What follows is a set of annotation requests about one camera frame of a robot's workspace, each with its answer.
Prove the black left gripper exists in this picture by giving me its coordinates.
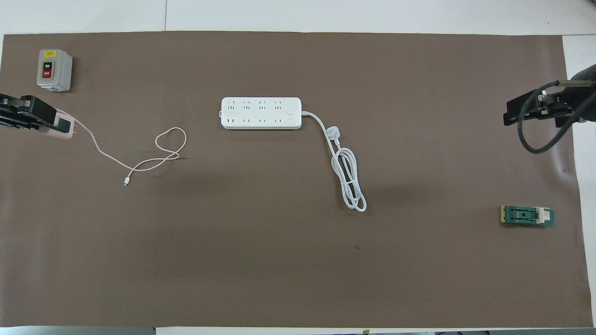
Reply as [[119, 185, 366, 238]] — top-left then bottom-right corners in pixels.
[[0, 93, 72, 132]]

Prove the grey on-off switch box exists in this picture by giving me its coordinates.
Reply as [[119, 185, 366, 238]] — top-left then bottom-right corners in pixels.
[[37, 49, 73, 92]]

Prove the brown table mat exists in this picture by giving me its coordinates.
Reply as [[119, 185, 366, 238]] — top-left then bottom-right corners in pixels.
[[0, 31, 587, 328]]

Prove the white power cord with plug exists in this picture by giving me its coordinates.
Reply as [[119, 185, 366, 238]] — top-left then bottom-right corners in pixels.
[[300, 111, 367, 213]]

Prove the green knife switch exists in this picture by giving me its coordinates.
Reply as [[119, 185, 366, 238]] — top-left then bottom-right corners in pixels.
[[501, 205, 555, 228]]

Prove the pink charging cable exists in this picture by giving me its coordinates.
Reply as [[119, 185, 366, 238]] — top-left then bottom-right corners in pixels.
[[72, 116, 188, 187]]

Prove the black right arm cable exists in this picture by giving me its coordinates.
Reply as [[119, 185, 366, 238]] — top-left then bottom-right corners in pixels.
[[516, 80, 596, 155]]

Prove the pink charger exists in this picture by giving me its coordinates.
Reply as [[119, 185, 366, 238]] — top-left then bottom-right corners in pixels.
[[38, 109, 79, 140]]

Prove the white power strip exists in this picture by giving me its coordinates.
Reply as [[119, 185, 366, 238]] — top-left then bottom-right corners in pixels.
[[220, 97, 303, 130]]

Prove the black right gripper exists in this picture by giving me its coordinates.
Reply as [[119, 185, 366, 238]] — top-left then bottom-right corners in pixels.
[[503, 65, 596, 128]]

